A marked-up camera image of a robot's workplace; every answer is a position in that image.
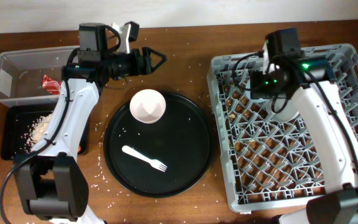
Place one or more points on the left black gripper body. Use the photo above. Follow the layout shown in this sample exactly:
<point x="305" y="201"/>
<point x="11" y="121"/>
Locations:
<point x="128" y="64"/>

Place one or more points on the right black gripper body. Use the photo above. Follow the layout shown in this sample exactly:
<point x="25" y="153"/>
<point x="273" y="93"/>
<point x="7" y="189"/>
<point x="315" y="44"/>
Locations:
<point x="265" y="86"/>

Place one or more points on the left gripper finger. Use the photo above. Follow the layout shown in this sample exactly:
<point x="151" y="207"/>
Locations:
<point x="147" y="52"/>
<point x="159" y="64"/>

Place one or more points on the grey plate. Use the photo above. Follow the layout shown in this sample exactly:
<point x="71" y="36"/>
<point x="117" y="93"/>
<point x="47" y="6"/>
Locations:
<point x="289" y="112"/>

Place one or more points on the red snack wrapper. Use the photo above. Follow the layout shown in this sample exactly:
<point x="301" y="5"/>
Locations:
<point x="50" y="85"/>

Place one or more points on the white plastic fork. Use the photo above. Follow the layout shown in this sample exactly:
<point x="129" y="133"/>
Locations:
<point x="156" y="164"/>

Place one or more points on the rice and peanut leftovers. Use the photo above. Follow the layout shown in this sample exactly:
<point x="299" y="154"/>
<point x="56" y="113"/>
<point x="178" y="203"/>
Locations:
<point x="35" y="132"/>

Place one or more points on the light blue cup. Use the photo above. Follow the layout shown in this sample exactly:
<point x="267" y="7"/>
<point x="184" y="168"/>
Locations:
<point x="249" y="91"/>

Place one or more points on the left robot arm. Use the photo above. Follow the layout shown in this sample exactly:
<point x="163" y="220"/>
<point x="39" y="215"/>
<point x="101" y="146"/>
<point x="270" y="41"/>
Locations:
<point x="49" y="181"/>

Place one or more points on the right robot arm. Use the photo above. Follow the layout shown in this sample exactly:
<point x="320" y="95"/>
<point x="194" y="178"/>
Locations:
<point x="309" y="83"/>

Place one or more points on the grey dishwasher rack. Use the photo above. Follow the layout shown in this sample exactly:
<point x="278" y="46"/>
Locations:
<point x="267" y="163"/>

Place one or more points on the clear plastic waste bin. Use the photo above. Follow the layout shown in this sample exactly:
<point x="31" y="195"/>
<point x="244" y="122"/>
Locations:
<point x="22" y="72"/>

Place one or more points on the round black serving tray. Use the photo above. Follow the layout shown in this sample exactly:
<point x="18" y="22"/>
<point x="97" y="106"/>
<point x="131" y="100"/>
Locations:
<point x="182" y="140"/>

